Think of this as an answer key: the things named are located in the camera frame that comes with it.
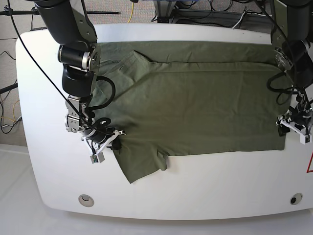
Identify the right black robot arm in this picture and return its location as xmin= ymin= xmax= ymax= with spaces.
xmin=35 ymin=0 xmax=116 ymax=145

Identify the yellow cable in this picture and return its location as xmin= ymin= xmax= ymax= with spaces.
xmin=127 ymin=0 xmax=139 ymax=24

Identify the black floor cables left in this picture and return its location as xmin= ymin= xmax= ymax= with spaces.
xmin=0 ymin=50 xmax=22 ymax=134

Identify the table grommet hole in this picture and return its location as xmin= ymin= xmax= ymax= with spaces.
xmin=290 ymin=193 xmax=303 ymax=205
xmin=78 ymin=194 xmax=94 ymax=208

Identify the olive green T-shirt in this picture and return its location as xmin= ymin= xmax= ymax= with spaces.
xmin=95 ymin=41 xmax=288 ymax=183

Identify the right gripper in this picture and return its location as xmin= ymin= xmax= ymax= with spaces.
xmin=82 ymin=127 xmax=122 ymax=150

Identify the left table grommet hole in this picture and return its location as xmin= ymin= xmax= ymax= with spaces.
xmin=78 ymin=194 xmax=94 ymax=208

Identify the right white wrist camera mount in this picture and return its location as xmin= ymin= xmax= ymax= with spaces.
xmin=81 ymin=130 xmax=126 ymax=164

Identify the grey metal frame base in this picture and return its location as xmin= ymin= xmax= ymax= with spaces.
xmin=151 ymin=0 xmax=246 ymax=28

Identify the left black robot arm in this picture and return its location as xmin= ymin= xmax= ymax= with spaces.
xmin=267 ymin=0 xmax=313 ymax=144

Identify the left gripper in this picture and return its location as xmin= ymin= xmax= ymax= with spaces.
xmin=277 ymin=97 xmax=313 ymax=137

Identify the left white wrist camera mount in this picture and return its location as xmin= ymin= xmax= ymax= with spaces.
xmin=276 ymin=106 xmax=313 ymax=144

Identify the black tripod stand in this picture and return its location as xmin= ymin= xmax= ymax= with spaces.
xmin=0 ymin=5 xmax=40 ymax=16

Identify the right table grommet hole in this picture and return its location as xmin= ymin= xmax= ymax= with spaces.
xmin=290 ymin=193 xmax=303 ymax=205

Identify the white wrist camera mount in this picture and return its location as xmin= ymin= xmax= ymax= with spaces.
xmin=81 ymin=130 xmax=126 ymax=164
xmin=276 ymin=106 xmax=313 ymax=144

